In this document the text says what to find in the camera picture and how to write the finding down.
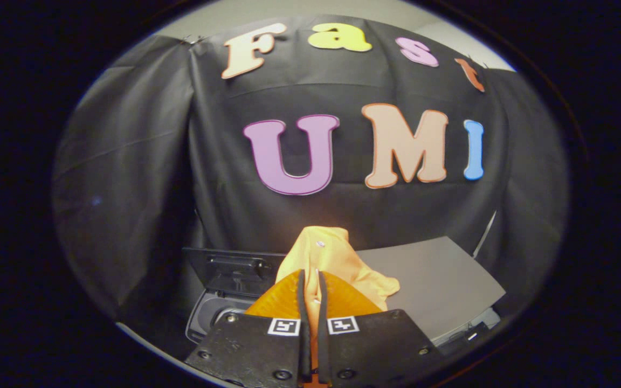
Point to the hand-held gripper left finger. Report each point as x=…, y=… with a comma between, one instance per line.
x=256, y=350

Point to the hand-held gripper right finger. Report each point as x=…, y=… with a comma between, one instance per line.
x=375, y=350

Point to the orange yellow shirt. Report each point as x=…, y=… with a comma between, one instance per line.
x=324, y=253

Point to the grey cabinet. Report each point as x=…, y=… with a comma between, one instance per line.
x=440, y=280

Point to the thin white pole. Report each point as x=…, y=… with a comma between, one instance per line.
x=485, y=234

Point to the black backdrop cloth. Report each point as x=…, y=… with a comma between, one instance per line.
x=143, y=178

